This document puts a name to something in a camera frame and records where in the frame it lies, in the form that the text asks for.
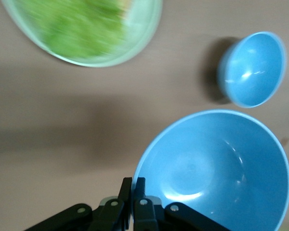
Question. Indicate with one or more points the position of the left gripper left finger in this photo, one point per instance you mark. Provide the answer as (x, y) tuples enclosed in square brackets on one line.
[(103, 216)]

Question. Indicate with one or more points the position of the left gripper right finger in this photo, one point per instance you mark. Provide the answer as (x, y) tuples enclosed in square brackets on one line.
[(144, 216)]

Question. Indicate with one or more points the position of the blue bowl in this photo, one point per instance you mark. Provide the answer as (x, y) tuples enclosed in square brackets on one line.
[(219, 163), (255, 69)]

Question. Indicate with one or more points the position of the light green plate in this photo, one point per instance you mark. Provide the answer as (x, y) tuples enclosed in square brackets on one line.
[(139, 36)]

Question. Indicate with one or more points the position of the green lettuce leaf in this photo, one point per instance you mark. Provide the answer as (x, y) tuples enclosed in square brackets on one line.
[(86, 26)]

